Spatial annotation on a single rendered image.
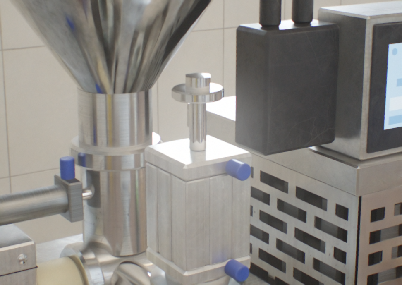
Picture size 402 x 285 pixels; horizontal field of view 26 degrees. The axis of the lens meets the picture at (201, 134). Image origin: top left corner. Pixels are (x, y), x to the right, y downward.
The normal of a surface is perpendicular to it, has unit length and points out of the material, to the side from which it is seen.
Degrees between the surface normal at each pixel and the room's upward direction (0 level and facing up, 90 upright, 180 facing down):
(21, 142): 90
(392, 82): 90
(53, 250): 0
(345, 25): 90
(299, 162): 90
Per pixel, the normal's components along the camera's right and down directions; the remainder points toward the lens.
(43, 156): 0.54, 0.22
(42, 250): 0.00, -0.96
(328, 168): -0.84, 0.14
